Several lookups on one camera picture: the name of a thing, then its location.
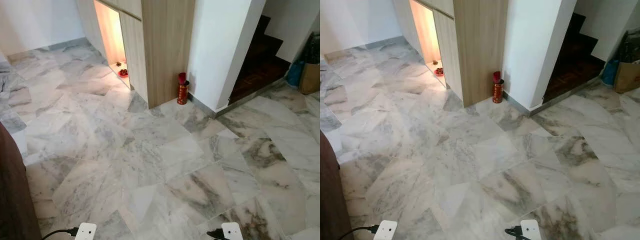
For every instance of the dark brown furniture side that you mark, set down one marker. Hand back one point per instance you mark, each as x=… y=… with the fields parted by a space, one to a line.
x=12 y=200
x=332 y=200

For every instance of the small red bowl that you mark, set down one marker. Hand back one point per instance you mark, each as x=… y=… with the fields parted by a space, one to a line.
x=123 y=73
x=439 y=72

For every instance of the brown paper bag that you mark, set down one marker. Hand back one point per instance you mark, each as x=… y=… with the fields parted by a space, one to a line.
x=311 y=80
x=628 y=78

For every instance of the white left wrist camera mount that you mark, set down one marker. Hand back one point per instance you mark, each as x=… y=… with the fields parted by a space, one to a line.
x=85 y=232
x=385 y=230

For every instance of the blue bag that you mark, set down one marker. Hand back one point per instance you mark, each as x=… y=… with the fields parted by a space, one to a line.
x=609 y=73
x=295 y=74

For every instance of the light wooden cabinet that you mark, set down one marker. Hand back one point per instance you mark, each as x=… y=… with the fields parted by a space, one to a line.
x=480 y=50
x=165 y=50

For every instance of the dark wooden staircase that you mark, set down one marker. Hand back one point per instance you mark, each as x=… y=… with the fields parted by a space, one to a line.
x=572 y=62
x=260 y=62

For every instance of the red patterned vase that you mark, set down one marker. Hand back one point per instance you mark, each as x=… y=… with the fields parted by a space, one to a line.
x=182 y=93
x=497 y=92

